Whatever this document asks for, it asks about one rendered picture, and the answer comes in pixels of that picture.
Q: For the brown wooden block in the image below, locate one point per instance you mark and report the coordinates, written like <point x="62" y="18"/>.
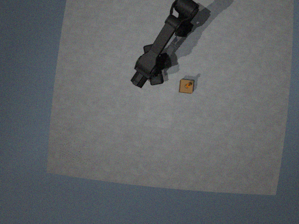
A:
<point x="182" y="87"/>

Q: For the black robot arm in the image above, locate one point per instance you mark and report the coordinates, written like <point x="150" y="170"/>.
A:
<point x="146" y="65"/>

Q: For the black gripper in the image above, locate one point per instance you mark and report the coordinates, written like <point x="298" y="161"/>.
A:
<point x="157" y="78"/>

